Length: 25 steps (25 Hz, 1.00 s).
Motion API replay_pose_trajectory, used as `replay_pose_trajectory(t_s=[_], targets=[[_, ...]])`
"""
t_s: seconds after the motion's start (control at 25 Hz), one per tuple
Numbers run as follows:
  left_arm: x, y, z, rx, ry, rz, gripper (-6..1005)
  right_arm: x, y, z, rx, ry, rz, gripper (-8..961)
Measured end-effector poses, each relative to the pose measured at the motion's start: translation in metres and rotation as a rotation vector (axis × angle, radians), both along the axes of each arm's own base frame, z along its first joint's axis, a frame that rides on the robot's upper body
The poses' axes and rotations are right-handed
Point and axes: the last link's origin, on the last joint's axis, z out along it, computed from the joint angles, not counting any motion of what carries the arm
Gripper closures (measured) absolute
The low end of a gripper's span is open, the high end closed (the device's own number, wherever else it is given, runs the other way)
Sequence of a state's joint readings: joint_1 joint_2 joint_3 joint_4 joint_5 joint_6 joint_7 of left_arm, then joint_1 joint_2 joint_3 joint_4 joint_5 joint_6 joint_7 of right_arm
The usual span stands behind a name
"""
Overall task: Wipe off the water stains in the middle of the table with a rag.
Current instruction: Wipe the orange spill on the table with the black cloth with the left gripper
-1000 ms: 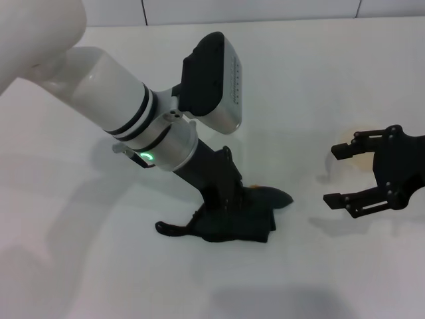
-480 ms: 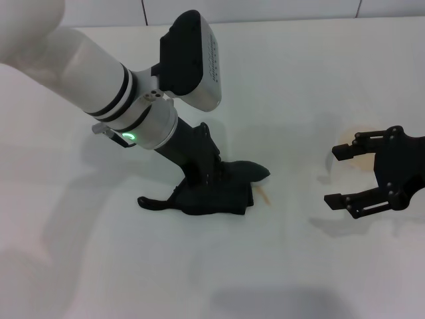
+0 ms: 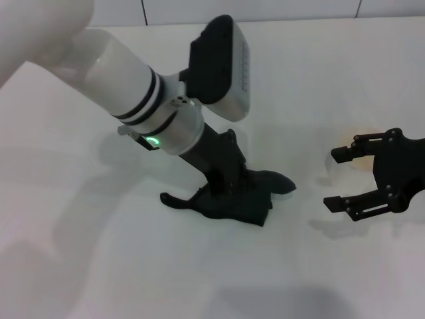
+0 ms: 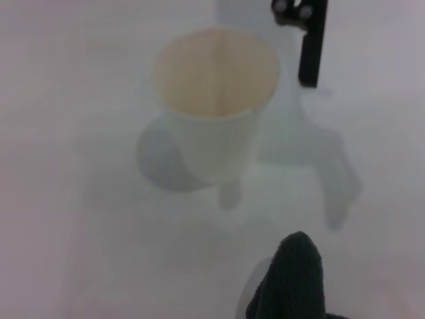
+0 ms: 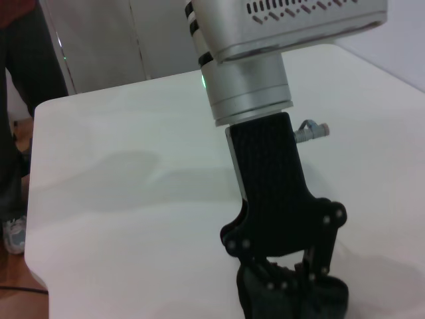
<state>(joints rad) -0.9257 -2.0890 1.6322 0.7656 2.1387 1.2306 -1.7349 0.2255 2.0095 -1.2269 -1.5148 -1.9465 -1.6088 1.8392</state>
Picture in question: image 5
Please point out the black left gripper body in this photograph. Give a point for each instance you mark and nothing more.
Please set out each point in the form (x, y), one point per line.
(272, 186)

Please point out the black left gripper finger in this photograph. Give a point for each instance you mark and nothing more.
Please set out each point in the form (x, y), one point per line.
(315, 266)
(265, 276)

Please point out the grey left gripper connector plug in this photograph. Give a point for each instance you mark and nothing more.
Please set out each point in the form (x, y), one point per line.
(310, 133)

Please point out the white cabinet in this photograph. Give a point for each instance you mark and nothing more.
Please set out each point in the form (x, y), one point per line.
(133, 43)

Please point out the grey sneaker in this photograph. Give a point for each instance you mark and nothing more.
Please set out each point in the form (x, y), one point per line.
(14, 234)

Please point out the person in dark trousers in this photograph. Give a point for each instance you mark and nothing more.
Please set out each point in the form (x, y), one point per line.
(30, 83)

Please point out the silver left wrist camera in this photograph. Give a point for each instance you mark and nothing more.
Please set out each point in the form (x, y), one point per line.
(285, 30)

